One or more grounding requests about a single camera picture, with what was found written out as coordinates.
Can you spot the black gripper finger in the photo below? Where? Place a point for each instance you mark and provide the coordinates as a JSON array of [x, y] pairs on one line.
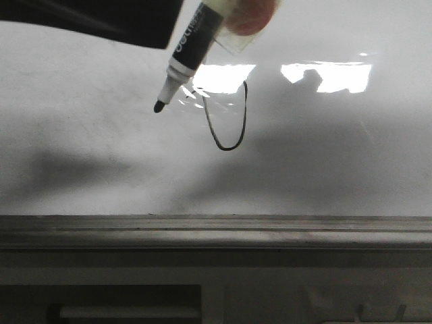
[[142, 23]]

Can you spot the white black whiteboard marker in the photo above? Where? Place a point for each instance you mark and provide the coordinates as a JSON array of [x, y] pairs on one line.
[[191, 49]]

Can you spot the red round magnet taped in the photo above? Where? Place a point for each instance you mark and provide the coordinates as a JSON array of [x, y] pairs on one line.
[[242, 22]]

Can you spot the white whiteboard surface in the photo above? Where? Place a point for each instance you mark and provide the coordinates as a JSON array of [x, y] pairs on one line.
[[327, 112]]

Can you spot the grey aluminium whiteboard frame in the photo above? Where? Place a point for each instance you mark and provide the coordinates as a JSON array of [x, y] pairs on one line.
[[56, 232]]

